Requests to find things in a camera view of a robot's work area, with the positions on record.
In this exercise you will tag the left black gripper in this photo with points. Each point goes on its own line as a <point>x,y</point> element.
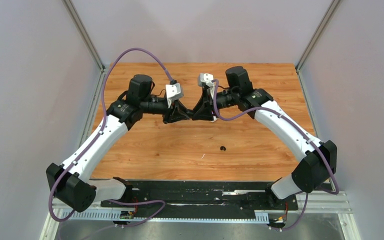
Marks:
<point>172,114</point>

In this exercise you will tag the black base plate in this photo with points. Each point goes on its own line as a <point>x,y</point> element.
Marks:
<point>208,199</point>

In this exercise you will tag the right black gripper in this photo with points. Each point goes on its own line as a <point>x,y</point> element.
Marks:
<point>206,101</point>

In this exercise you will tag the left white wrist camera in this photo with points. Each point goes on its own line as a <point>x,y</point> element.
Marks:
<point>173,92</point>

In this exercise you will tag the right aluminium frame post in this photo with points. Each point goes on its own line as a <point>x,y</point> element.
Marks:
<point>332,8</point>

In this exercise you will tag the black oval case cover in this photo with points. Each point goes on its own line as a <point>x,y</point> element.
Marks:
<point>190,114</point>

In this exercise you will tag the slotted cable duct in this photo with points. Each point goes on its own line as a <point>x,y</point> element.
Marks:
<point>192,217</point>

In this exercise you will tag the aluminium frame post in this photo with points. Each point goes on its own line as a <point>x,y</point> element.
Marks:
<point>332,8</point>
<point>83,32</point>

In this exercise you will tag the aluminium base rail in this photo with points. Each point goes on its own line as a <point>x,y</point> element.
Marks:
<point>320,216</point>

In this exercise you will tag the left aluminium frame post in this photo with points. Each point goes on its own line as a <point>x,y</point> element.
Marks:
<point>83,32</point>

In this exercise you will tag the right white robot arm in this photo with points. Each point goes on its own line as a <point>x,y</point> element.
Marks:
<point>317,159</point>

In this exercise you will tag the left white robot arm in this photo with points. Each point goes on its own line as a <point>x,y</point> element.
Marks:
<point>70,181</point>

